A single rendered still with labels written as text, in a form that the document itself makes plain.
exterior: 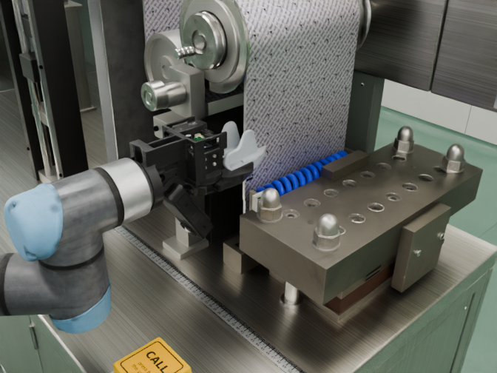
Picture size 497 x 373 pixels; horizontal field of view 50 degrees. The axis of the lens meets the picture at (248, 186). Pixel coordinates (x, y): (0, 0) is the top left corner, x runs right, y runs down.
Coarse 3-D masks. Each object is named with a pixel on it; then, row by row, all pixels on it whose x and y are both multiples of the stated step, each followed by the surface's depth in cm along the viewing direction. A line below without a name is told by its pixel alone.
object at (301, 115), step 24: (288, 72) 76; (312, 72) 80; (336, 72) 84; (264, 96) 75; (288, 96) 79; (312, 96) 82; (336, 96) 86; (264, 120) 77; (288, 120) 81; (312, 120) 85; (336, 120) 89; (264, 144) 79; (288, 144) 83; (312, 144) 87; (336, 144) 92; (264, 168) 81; (288, 168) 85
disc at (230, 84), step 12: (192, 0) 73; (228, 0) 68; (180, 12) 76; (240, 12) 67; (180, 24) 77; (240, 24) 67; (180, 36) 78; (240, 36) 68; (240, 48) 69; (240, 60) 70; (240, 72) 70; (216, 84) 75; (228, 84) 73
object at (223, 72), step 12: (204, 0) 70; (216, 0) 69; (192, 12) 73; (216, 12) 69; (228, 12) 68; (228, 24) 68; (228, 36) 69; (228, 48) 70; (228, 60) 71; (204, 72) 76; (216, 72) 73; (228, 72) 72
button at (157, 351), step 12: (144, 348) 68; (156, 348) 68; (168, 348) 68; (120, 360) 66; (132, 360) 66; (144, 360) 66; (156, 360) 66; (168, 360) 66; (180, 360) 66; (120, 372) 64; (132, 372) 64; (144, 372) 64; (156, 372) 64; (168, 372) 64; (180, 372) 64
